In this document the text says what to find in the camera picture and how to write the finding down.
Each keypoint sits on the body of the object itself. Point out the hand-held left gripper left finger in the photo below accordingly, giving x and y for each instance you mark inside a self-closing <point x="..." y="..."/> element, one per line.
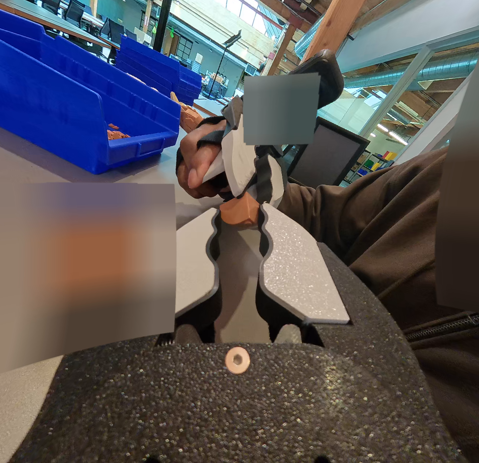
<point x="193" y="276"/>

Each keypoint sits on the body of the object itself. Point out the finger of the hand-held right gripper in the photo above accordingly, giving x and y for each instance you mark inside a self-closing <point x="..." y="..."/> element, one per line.
<point x="278" y="182"/>
<point x="238" y="164"/>

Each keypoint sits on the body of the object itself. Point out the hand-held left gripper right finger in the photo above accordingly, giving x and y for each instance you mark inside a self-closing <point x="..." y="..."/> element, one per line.
<point x="303" y="283"/>

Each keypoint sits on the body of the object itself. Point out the brown curved slope brick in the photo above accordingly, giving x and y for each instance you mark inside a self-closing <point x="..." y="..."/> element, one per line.
<point x="241" y="210"/>

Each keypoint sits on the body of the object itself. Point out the brown brick body model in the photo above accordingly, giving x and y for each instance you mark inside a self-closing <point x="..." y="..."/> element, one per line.
<point x="188" y="119"/>

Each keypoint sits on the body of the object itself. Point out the pile of brown bricks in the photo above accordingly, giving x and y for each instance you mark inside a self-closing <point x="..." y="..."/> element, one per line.
<point x="116" y="134"/>

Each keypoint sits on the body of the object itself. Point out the blue plastic bin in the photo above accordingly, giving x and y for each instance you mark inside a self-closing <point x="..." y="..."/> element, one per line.
<point x="52" y="104"/>

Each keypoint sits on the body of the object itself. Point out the grey desk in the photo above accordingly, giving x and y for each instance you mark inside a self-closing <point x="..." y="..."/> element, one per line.
<point x="135" y="171"/>

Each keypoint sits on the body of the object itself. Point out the wooden ceiling beam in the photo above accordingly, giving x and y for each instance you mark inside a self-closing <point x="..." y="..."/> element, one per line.
<point x="337" y="18"/>

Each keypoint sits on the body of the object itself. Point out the black computer monitor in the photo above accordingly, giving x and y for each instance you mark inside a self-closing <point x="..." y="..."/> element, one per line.
<point x="329" y="156"/>

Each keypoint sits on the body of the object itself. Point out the black floor lamp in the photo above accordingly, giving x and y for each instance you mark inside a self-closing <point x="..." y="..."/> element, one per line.
<point x="232" y="39"/>

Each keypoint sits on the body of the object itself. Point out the stack of blue bins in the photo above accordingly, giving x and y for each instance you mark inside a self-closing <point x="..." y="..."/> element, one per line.
<point x="157" y="66"/>

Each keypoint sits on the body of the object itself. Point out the black pole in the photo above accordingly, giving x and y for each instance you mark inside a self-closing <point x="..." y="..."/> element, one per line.
<point x="163" y="14"/>

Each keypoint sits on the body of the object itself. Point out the black office chair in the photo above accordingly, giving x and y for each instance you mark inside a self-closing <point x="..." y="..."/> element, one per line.
<point x="73" y="10"/>

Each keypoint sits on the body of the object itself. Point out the silver ventilation duct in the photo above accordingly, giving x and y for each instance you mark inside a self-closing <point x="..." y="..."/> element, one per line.
<point x="419" y="70"/>

